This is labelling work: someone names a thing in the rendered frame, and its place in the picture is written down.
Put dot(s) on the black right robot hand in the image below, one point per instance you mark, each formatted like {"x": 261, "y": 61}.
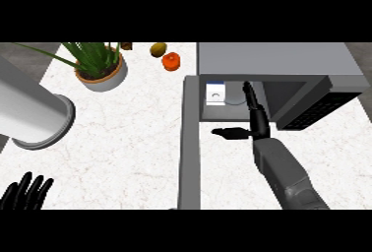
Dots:
{"x": 257, "y": 119}

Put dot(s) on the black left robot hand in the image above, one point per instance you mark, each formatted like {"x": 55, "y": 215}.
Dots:
{"x": 27, "y": 195}

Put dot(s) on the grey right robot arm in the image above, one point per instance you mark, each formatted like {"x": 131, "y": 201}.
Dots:
{"x": 285, "y": 174}

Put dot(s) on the white blue milk carton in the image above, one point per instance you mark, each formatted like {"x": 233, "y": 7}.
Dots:
{"x": 216, "y": 93}

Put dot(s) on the grey microwave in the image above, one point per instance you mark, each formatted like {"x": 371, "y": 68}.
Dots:
{"x": 291, "y": 82}

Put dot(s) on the grey microwave door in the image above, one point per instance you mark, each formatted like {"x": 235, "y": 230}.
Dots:
{"x": 189, "y": 144}

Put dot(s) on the large white cylinder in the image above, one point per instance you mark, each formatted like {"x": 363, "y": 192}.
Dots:
{"x": 28, "y": 113}

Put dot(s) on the orange fruit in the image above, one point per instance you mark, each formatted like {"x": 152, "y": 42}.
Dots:
{"x": 170, "y": 61}

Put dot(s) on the yellow green fruit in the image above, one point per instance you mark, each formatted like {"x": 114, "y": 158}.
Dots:
{"x": 158, "y": 49}

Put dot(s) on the small brown object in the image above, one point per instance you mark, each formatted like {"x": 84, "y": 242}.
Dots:
{"x": 127, "y": 46}

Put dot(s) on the potted green plant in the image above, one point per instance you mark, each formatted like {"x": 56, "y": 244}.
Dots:
{"x": 96, "y": 67}

